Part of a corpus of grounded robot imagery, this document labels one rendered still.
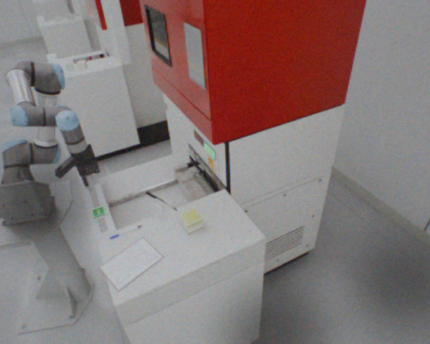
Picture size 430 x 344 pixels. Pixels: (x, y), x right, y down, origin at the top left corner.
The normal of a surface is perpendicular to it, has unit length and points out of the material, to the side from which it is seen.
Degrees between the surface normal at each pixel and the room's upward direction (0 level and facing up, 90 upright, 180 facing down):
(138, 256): 0
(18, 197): 90
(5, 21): 90
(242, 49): 90
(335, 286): 0
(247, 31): 90
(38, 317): 0
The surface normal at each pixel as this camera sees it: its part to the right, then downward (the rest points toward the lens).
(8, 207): 0.17, 0.60
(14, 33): 0.45, 0.53
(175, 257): -0.06, -0.79
